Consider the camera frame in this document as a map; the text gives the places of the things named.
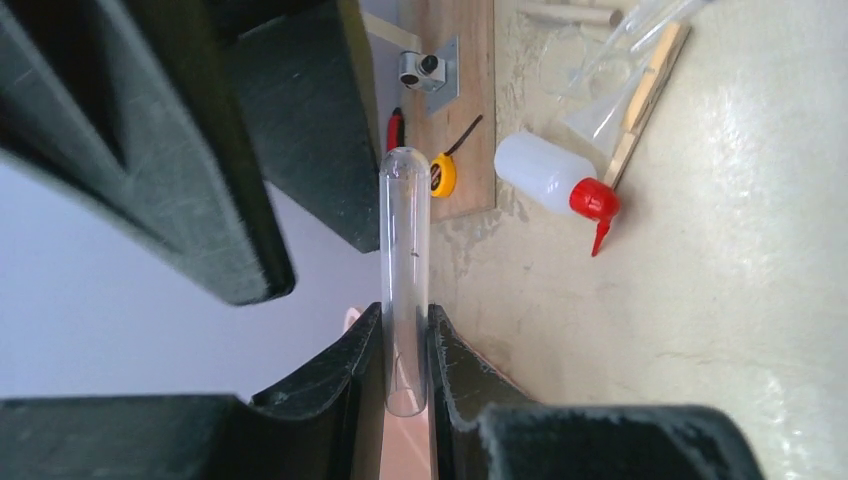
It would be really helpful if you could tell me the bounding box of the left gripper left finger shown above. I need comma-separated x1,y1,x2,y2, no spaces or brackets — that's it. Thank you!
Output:
1,304,383,479

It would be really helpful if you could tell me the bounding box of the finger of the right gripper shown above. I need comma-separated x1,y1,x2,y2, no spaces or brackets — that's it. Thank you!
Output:
1,1,296,305
211,1,381,253

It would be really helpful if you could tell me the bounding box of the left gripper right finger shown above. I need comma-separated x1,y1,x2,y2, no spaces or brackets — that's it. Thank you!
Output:
427,304,764,479

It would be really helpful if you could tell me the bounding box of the clear glass test tube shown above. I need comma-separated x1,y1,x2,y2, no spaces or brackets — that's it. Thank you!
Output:
379,147,430,418
564,0,709,100

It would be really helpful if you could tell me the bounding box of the pink plastic bin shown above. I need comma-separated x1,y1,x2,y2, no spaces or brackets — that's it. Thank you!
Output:
380,304,536,479

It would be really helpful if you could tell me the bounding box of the yellow tape measure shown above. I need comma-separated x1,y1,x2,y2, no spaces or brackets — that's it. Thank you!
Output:
430,114,483,198

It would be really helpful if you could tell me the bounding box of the wooden board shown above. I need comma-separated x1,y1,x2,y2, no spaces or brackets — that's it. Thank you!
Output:
398,1,496,223

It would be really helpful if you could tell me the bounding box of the white squeeze bottle red cap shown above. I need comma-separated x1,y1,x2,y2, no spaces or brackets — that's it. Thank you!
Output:
494,131,621,257

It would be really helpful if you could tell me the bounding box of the clear plastic funnel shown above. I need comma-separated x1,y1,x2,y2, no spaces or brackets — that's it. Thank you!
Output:
561,57,648,157

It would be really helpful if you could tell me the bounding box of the round wooden dowel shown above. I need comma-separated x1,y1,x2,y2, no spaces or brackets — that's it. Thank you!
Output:
516,2,624,28

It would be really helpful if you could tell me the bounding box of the flat wooden stick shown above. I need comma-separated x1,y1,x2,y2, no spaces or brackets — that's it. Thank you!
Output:
603,22,691,189

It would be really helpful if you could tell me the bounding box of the small camera on metal bracket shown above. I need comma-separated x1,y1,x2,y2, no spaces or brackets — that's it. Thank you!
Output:
398,36,460,115

